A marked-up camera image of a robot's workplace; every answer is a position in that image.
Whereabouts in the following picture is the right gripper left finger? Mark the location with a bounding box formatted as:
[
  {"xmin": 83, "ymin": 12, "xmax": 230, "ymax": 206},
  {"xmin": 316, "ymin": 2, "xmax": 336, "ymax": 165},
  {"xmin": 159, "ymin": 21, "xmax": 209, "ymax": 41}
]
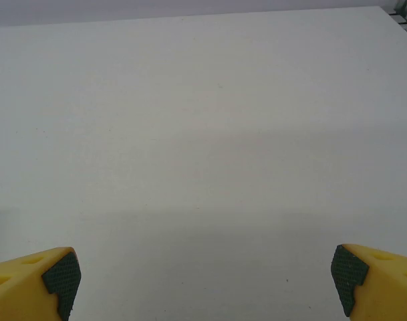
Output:
[{"xmin": 0, "ymin": 246, "xmax": 82, "ymax": 321}]

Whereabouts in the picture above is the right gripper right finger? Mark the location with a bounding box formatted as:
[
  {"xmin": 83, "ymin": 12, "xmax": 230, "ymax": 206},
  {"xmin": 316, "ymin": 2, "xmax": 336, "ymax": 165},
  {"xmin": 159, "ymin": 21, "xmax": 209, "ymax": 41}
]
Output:
[{"xmin": 330, "ymin": 243, "xmax": 407, "ymax": 321}]

